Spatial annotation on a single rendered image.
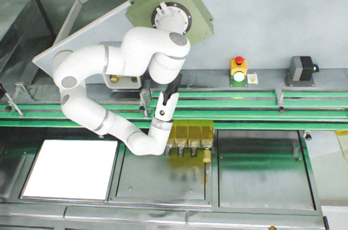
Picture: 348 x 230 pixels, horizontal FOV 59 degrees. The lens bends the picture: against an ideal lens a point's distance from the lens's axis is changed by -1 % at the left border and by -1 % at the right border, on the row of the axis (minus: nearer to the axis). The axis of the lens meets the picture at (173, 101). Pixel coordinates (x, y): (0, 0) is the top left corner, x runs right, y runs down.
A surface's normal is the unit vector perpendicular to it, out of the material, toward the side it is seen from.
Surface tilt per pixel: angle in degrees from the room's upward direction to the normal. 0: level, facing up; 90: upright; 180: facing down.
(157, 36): 86
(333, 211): 90
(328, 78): 90
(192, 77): 90
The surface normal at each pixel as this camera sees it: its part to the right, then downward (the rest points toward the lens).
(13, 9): -0.08, -0.65
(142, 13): -0.07, 0.73
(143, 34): 0.30, -0.60
